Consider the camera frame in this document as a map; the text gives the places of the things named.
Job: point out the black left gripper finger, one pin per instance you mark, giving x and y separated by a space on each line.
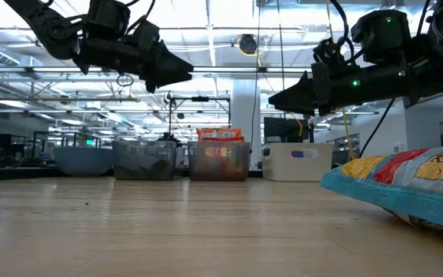
171 65
160 84

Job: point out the grey plastic bin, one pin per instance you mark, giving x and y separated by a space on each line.
206 171

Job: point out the white square column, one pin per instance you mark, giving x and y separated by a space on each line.
244 115

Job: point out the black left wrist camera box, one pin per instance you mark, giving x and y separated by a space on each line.
108 17

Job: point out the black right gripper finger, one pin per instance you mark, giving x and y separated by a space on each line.
298 92
306 109

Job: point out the black monitor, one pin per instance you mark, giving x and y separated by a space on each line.
283 130

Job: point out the blue-edged ramen packet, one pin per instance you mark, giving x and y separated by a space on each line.
406 184

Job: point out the clear plastic bin left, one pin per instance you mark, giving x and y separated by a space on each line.
144 161

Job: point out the black gantry frame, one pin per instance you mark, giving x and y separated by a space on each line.
200 99

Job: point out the orange ramen packet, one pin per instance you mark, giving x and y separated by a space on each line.
218 132

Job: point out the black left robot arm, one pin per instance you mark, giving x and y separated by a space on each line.
48 27

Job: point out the black aluminium table frame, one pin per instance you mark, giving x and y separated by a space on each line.
14 175

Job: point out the blue bowl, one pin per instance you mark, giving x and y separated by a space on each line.
85 161

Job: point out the white plastic bin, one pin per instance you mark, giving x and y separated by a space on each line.
283 169

